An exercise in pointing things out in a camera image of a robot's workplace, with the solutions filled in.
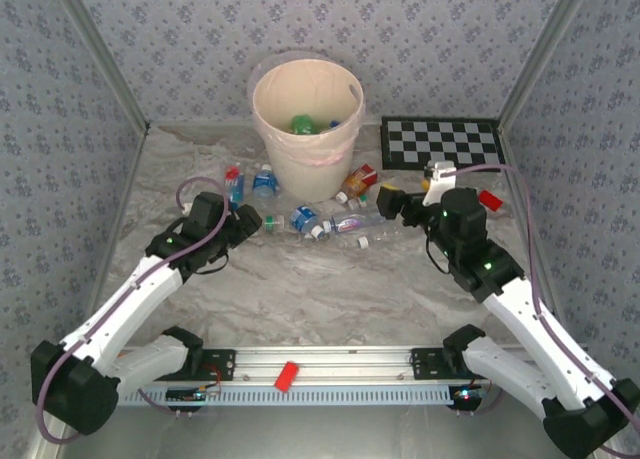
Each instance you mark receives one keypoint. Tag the grey metal shelf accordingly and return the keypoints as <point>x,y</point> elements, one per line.
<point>325,434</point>

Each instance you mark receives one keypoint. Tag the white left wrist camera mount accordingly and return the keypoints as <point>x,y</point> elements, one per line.
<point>187,209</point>

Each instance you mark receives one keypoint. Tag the black and grey checkerboard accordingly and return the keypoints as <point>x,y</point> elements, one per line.
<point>442,139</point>

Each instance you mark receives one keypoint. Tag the clear bottle green cap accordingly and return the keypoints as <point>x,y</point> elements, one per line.
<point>270,223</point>
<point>364,198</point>

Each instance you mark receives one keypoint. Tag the aluminium frame post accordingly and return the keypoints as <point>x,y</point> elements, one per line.
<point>543,54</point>
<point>106,54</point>

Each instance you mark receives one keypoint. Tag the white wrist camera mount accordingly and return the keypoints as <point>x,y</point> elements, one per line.
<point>187,209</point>
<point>440,184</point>

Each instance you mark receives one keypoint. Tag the aluminium side rail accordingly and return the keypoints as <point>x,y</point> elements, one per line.
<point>129,179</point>
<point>510,149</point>

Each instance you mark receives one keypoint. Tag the red plastic block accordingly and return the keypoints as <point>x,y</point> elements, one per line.
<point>286,376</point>

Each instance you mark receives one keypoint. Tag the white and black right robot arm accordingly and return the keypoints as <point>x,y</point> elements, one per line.
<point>530,329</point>

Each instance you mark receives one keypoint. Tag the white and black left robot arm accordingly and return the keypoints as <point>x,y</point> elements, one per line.
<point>125,309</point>

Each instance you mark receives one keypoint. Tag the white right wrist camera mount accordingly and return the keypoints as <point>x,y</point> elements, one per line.
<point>440,184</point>

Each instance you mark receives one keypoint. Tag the Fiji water bottle blue cap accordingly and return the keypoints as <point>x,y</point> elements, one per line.
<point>235,184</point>

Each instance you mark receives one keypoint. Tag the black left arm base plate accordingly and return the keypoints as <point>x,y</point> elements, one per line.
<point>225,366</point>

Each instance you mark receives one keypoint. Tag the aluminium mounting rail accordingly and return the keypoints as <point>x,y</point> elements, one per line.
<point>325,361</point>

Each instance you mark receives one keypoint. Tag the clear bottle white cap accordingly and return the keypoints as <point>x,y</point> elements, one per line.
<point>362,242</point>

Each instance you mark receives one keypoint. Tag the clear plastic bin liner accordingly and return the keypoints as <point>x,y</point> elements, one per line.
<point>325,159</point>

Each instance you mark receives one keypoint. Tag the red toy brick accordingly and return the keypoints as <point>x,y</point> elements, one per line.
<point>491,201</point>

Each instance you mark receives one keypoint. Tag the Pocari Sweat plastic bottle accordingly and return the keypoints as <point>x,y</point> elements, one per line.
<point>264,184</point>

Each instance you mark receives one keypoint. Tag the cream plastic bin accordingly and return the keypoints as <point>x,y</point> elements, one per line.
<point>310,184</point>

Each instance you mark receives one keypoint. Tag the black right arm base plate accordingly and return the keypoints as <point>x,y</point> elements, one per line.
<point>425,364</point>

